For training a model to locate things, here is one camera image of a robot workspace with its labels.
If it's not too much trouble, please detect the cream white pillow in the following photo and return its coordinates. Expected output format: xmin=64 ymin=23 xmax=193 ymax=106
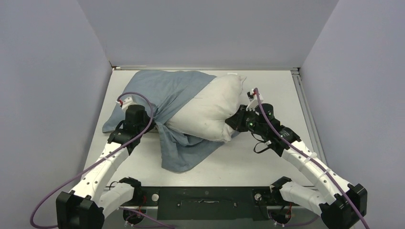
xmin=165 ymin=73 xmax=246 ymax=142

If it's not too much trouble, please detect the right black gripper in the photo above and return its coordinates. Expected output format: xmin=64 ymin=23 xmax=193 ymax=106
xmin=227 ymin=104 xmax=267 ymax=136

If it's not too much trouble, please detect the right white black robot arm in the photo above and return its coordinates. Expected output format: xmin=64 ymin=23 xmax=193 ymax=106
xmin=225 ymin=104 xmax=369 ymax=229

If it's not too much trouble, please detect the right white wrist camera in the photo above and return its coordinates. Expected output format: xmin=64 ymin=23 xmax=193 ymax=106
xmin=245 ymin=88 xmax=263 ymax=111

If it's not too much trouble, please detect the patchwork and blue pillowcase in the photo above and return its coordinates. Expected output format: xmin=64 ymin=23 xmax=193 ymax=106
xmin=102 ymin=70 xmax=241 ymax=173

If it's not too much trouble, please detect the purple cable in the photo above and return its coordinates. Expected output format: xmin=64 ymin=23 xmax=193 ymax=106
xmin=253 ymin=88 xmax=371 ymax=229
xmin=30 ymin=92 xmax=176 ymax=229

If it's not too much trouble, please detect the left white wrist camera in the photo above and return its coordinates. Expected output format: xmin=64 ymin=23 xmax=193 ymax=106
xmin=117 ymin=96 xmax=137 ymax=112

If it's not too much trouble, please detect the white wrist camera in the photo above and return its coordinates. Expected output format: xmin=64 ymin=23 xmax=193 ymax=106
xmin=117 ymin=96 xmax=137 ymax=112
xmin=245 ymin=88 xmax=263 ymax=111

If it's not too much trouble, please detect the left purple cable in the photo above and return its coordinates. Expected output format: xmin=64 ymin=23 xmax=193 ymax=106
xmin=30 ymin=92 xmax=176 ymax=229

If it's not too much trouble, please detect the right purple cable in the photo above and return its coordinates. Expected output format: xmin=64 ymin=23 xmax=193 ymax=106
xmin=253 ymin=88 xmax=371 ymax=229

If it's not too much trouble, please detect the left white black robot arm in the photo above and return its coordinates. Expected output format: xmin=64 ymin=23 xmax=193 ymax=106
xmin=56 ymin=105 xmax=153 ymax=229

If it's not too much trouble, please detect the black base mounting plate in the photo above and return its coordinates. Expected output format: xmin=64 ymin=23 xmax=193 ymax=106
xmin=123 ymin=187 xmax=291 ymax=221

